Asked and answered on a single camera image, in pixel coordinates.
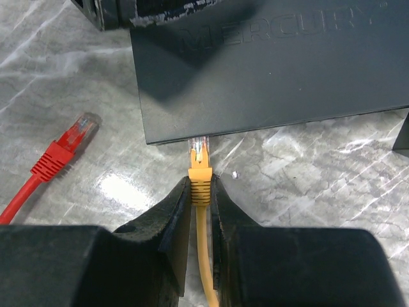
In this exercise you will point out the black network switch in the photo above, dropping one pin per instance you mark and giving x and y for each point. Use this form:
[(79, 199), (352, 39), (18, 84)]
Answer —
[(247, 65), (401, 145)]

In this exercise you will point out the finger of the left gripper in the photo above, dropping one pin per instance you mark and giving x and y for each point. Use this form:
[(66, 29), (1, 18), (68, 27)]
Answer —
[(113, 15)]

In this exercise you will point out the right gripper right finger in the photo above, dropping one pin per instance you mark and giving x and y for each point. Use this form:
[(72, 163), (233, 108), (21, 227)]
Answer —
[(255, 265)]

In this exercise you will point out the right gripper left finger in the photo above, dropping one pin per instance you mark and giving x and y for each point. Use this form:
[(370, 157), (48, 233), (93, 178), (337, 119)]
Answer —
[(141, 263)]

